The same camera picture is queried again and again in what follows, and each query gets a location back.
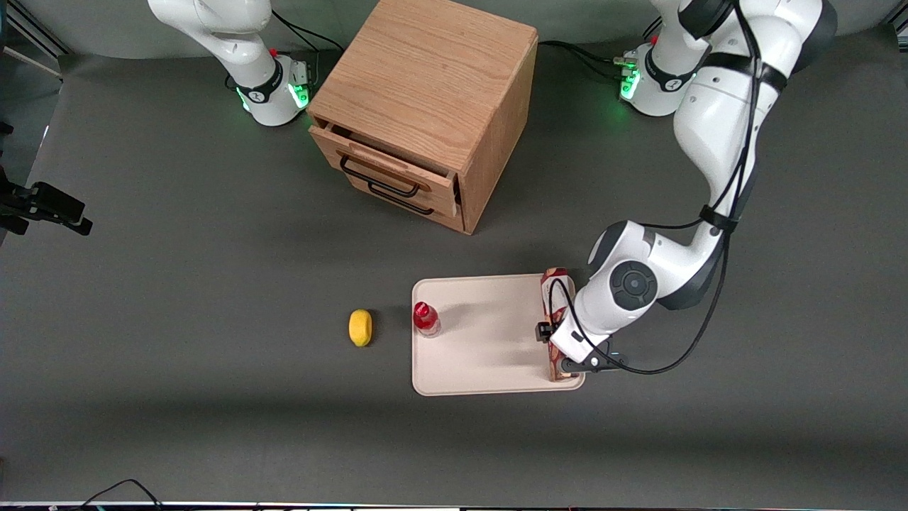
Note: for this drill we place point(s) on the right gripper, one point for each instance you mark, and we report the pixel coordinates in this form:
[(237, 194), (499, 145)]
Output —
[(8, 189)]

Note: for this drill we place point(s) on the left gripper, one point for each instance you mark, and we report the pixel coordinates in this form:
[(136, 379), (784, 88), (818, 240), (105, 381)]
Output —
[(540, 332)]

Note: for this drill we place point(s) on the red cookie box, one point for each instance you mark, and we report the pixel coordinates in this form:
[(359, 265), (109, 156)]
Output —
[(552, 282)]

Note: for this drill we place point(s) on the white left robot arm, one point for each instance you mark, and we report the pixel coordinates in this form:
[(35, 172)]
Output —
[(716, 121)]

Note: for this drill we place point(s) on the beige plastic tray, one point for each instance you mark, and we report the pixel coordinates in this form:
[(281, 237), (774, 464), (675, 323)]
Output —
[(489, 348)]

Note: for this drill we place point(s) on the small red capped bottle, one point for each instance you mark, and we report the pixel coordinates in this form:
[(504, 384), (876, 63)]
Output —
[(424, 317)]

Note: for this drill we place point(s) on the wooden drawer, plain front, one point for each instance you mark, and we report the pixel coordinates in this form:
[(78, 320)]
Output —
[(443, 216)]

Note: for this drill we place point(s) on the yellow lemon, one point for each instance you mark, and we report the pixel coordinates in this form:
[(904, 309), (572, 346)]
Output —
[(360, 328)]

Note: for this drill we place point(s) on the wooden drawer, notched front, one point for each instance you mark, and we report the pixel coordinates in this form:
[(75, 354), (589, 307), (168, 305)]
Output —
[(383, 165)]

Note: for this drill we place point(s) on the oak wooden drawer cabinet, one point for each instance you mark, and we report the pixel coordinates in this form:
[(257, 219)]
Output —
[(425, 78)]

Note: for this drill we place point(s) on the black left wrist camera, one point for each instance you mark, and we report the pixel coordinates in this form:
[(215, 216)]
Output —
[(592, 364)]

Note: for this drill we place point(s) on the aluminium frame rail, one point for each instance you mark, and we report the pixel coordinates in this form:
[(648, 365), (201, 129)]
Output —
[(32, 35)]

